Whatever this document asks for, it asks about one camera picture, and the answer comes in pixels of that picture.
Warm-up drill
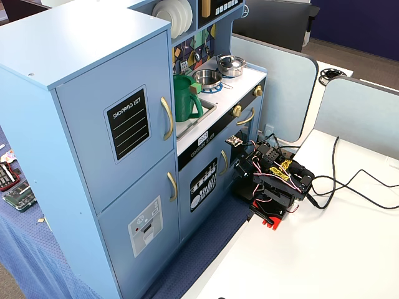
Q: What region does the black cable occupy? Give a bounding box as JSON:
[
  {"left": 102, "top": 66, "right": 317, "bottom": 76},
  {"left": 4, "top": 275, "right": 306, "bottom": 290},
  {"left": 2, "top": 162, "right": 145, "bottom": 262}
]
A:
[
  {"left": 311, "top": 169, "right": 399, "bottom": 196},
  {"left": 308, "top": 136, "right": 340, "bottom": 210},
  {"left": 311, "top": 183, "right": 399, "bottom": 210}
]

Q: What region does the blue door with dispenser print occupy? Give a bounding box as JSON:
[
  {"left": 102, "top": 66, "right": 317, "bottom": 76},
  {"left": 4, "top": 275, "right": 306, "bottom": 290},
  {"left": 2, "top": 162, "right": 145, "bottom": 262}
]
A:
[{"left": 97, "top": 151, "right": 181, "bottom": 298}]

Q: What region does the long gold door handle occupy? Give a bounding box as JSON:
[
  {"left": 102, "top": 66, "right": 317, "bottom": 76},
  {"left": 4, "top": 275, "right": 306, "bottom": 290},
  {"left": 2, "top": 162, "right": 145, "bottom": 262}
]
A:
[{"left": 160, "top": 96, "right": 174, "bottom": 141}]

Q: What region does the small camera circuit board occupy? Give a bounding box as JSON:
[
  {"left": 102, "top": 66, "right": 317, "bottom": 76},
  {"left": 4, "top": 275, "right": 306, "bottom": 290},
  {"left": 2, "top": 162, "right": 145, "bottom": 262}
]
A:
[{"left": 225, "top": 135, "right": 244, "bottom": 148}]

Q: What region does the colourful patterned object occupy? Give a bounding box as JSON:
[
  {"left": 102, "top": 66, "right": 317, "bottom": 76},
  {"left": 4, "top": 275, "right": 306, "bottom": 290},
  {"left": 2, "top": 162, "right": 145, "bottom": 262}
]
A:
[{"left": 0, "top": 149, "right": 18, "bottom": 164}]

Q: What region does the open steel toy pan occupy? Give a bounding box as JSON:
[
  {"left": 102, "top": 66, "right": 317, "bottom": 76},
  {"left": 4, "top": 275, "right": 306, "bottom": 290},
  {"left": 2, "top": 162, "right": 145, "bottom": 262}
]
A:
[{"left": 191, "top": 69, "right": 233, "bottom": 90}]

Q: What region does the light blue desk partition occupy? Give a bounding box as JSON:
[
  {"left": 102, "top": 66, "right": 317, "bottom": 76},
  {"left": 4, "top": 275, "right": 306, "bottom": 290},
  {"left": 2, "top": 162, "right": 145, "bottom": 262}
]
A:
[
  {"left": 300, "top": 75, "right": 399, "bottom": 163},
  {"left": 230, "top": 33, "right": 319, "bottom": 145}
]

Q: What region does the black cable spool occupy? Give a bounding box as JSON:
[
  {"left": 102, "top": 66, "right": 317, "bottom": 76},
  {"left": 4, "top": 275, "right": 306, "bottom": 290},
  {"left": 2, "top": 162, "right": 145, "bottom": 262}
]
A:
[{"left": 318, "top": 67, "right": 349, "bottom": 85}]

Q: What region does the dark brown desk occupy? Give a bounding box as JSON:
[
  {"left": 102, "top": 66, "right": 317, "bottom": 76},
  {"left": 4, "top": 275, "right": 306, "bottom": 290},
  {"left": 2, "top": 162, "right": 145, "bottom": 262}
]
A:
[{"left": 0, "top": 0, "right": 52, "bottom": 27}]

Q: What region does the blue door with shopping list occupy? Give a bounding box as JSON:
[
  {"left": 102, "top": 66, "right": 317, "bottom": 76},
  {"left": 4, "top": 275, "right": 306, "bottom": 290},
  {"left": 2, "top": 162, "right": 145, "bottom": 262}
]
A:
[{"left": 55, "top": 29, "right": 176, "bottom": 216}]

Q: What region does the grey toy sink basin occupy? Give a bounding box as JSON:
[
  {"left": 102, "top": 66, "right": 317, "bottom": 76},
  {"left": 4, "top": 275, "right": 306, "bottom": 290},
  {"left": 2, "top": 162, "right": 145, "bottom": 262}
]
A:
[{"left": 175, "top": 98, "right": 218, "bottom": 140}]

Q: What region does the green circuit board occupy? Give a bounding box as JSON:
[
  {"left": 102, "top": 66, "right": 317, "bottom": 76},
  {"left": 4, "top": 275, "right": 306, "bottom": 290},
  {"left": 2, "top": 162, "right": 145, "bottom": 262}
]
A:
[{"left": 2, "top": 182, "right": 38, "bottom": 214}]

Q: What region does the blue wooden toy kitchen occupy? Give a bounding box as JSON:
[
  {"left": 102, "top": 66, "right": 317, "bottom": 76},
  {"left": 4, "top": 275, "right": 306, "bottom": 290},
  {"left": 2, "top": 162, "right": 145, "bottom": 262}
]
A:
[{"left": 0, "top": 0, "right": 268, "bottom": 299}]

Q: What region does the green plastic pitcher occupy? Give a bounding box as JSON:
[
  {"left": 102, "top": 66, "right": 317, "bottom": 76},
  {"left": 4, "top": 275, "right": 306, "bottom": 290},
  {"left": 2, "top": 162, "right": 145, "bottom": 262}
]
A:
[{"left": 173, "top": 74, "right": 204, "bottom": 123}]

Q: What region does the black office desk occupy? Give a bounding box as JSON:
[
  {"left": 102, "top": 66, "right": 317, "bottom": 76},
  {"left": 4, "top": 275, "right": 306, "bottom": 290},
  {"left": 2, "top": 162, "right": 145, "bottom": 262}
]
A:
[{"left": 232, "top": 0, "right": 320, "bottom": 53}]

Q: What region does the red black tool case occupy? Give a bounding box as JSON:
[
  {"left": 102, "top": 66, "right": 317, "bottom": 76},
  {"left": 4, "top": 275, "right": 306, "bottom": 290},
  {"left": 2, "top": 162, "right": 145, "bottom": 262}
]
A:
[{"left": 0, "top": 161, "right": 22, "bottom": 192}]

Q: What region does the steel toy pot with lid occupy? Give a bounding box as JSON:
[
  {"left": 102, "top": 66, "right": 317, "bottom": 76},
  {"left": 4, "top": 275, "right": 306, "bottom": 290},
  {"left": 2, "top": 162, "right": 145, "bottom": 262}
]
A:
[{"left": 216, "top": 54, "right": 248, "bottom": 77}]

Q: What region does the gold oven door handle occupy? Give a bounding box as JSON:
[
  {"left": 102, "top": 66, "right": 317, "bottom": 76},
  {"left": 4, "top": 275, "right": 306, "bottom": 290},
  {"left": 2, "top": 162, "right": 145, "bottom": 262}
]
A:
[{"left": 236, "top": 107, "right": 256, "bottom": 126}]

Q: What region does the white toy plate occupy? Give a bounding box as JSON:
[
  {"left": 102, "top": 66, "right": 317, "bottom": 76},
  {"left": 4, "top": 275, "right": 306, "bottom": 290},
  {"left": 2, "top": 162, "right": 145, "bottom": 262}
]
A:
[
  {"left": 151, "top": 1, "right": 175, "bottom": 40},
  {"left": 183, "top": 0, "right": 193, "bottom": 31},
  {"left": 165, "top": 0, "right": 189, "bottom": 36}
]

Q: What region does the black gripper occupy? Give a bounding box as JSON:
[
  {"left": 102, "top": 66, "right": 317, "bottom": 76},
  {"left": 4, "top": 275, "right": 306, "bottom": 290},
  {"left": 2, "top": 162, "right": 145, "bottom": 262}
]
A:
[{"left": 232, "top": 152, "right": 260, "bottom": 202}]

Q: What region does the blue door with dishwasher print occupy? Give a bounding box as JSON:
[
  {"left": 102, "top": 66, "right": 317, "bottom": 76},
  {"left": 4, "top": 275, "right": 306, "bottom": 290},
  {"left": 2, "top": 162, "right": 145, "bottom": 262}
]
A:
[{"left": 177, "top": 132, "right": 233, "bottom": 242}]

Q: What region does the black toy microwave panel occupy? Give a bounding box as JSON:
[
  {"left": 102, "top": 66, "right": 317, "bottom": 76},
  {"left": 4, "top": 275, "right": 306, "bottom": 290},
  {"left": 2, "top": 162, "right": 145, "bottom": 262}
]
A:
[{"left": 198, "top": 0, "right": 246, "bottom": 28}]

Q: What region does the red table clamp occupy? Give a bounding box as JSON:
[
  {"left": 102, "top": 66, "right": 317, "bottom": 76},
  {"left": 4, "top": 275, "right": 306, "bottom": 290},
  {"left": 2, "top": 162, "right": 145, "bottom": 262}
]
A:
[{"left": 248, "top": 199, "right": 286, "bottom": 232}]

